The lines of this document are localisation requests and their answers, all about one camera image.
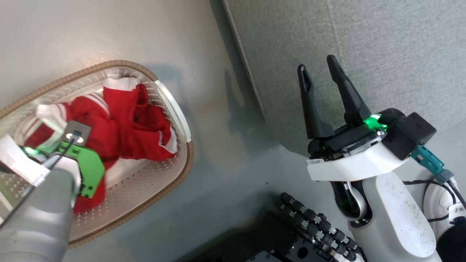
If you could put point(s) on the white perforated laundry basket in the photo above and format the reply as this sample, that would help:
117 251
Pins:
145 189

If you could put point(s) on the red knitted garment white stripes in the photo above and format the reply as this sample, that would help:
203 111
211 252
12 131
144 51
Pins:
134 123

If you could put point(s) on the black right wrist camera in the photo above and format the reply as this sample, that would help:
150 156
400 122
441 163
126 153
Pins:
411 134

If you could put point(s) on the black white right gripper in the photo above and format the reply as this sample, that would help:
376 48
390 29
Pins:
349 163

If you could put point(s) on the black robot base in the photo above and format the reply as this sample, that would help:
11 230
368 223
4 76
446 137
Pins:
255 243

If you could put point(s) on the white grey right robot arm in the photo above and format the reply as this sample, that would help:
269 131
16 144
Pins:
393 218

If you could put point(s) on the white robot torso shell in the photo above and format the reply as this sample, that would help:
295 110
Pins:
438 203

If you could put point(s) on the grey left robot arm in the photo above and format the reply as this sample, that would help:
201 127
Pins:
36 218

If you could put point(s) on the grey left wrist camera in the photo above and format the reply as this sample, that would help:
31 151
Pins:
82 130

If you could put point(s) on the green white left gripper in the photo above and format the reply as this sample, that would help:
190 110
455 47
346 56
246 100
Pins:
91 167

